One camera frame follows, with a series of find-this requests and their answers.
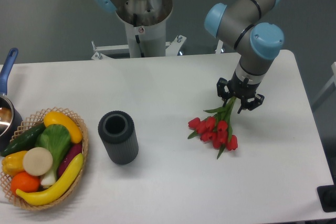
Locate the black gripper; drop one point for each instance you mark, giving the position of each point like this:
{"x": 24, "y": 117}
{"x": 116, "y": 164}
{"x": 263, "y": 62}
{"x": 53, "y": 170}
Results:
{"x": 239, "y": 89}

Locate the red tulip bouquet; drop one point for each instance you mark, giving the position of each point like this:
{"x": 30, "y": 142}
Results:
{"x": 216, "y": 128}

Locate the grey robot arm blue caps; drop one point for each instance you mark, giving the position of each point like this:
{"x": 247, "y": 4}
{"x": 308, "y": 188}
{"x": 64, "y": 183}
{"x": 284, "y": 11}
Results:
{"x": 238, "y": 26}

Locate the dark grey ribbed vase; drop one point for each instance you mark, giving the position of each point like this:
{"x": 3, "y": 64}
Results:
{"x": 117, "y": 132}

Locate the black device at edge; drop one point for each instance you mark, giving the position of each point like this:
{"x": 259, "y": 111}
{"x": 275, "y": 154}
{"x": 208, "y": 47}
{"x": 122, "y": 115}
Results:
{"x": 327, "y": 197}

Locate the purple sweet potato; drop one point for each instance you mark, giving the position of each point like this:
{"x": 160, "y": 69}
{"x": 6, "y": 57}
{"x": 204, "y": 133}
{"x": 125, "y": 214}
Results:
{"x": 73, "y": 151}

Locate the green leafy bok choy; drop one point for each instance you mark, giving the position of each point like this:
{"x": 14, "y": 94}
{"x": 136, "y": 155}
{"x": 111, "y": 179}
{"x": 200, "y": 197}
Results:
{"x": 56, "y": 139}

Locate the yellow squash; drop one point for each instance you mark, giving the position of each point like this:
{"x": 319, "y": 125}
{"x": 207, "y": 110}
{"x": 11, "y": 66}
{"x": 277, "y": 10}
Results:
{"x": 55, "y": 117}

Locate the woven wicker basket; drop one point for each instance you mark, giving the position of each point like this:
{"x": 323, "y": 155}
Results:
{"x": 27, "y": 123}

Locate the beige round disc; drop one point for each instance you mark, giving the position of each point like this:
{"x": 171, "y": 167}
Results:
{"x": 37, "y": 161}

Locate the green cucumber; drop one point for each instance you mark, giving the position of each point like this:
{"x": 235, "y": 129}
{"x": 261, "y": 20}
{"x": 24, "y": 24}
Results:
{"x": 24, "y": 141}

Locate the yellow banana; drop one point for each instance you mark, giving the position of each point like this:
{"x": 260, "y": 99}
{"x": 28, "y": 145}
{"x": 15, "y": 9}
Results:
{"x": 58, "y": 188}

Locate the orange fruit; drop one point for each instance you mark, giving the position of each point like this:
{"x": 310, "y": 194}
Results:
{"x": 25, "y": 182}

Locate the yellow bell pepper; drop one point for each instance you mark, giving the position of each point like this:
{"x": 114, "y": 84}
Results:
{"x": 13, "y": 164}

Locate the white furniture frame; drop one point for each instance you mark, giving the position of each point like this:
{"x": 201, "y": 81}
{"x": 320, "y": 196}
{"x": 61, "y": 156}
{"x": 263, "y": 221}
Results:
{"x": 325, "y": 91}

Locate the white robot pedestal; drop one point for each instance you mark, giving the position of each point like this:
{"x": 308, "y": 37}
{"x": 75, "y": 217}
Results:
{"x": 145, "y": 27}

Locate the blue handled saucepan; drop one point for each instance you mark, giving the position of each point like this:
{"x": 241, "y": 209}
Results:
{"x": 10, "y": 117}

